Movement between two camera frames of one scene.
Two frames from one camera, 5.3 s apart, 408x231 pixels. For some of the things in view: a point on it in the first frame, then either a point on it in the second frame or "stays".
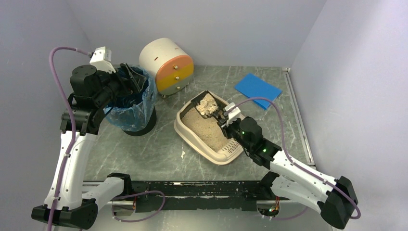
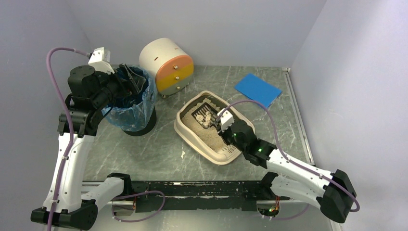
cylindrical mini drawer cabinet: (172, 67) stays
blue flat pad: (253, 86) stays
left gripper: (124, 81) stays
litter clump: (208, 105) -> (205, 119)
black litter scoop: (218, 115) -> (206, 115)
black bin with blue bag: (135, 114) stays
